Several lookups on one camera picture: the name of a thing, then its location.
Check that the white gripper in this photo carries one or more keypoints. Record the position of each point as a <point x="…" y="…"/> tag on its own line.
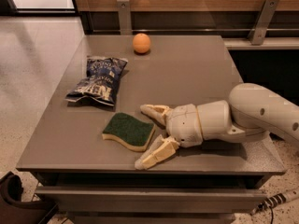
<point x="183" y="125"/>

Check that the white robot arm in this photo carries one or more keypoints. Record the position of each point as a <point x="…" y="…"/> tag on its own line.
<point x="251" y="112"/>

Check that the green yellow sponge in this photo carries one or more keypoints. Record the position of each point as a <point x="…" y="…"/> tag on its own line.
<point x="128" y="131"/>

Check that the blue chip bag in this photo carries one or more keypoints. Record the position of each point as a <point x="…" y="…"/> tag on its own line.
<point x="102" y="81"/>

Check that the orange fruit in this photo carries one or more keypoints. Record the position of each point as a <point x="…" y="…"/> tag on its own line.
<point x="141" y="43"/>

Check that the black chair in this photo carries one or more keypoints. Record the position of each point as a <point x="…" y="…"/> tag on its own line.
<point x="14" y="211"/>

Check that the left metal bracket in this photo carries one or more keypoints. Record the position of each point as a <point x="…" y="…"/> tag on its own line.
<point x="124" y="14"/>

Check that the metal bracket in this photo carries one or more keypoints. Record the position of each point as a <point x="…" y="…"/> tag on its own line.
<point x="258" y="32"/>
<point x="124" y="14"/>

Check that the right metal bracket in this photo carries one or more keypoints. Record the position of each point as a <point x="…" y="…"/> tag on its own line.
<point x="258" y="32"/>

